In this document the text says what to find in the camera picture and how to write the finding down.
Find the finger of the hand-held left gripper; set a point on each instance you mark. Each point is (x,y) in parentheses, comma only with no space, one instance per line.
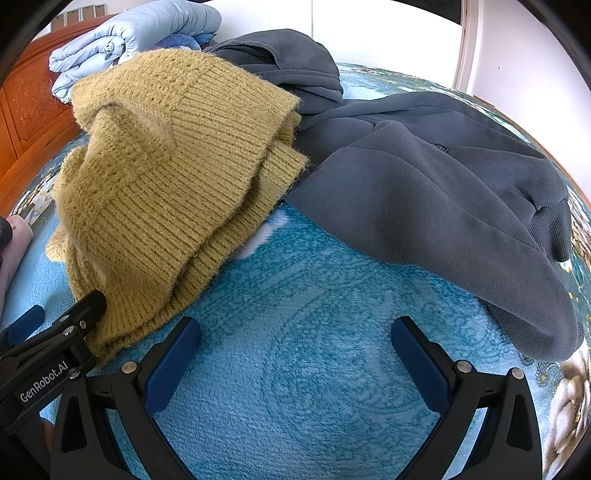
(25,323)
(87,307)

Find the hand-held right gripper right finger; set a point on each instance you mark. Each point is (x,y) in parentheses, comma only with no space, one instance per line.
(420,364)

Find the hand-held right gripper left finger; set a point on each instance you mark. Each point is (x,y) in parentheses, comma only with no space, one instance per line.
(171,364)

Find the mustard yellow knitted sweater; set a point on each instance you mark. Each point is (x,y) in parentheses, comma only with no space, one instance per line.
(161,184)

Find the blue patterned plush blanket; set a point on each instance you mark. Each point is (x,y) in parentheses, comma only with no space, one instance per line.
(300,300)

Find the dark grey hoodie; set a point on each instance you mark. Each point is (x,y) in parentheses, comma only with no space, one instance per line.
(415,194)

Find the carved wooden headboard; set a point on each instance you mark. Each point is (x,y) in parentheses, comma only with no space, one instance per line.
(27,106)

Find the blue cloth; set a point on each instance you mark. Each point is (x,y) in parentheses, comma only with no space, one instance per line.
(182,41)

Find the light blue puffer jacket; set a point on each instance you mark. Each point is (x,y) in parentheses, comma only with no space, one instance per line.
(138,27)

